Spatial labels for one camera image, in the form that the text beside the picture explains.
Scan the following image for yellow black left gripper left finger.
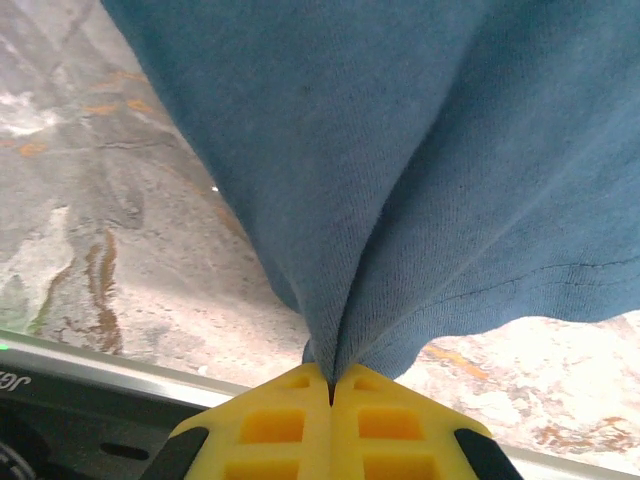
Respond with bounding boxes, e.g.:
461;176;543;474
144;362;335;480

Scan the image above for aluminium profile mounting rail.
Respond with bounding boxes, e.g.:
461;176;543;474
0;327;640;476

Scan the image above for dark blue t-shirt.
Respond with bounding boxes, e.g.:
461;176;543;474
99;0;640;381

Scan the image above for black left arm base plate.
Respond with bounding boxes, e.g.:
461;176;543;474
0;367;211;480

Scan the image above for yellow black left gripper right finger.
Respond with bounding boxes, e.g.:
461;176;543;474
329;362;524;480

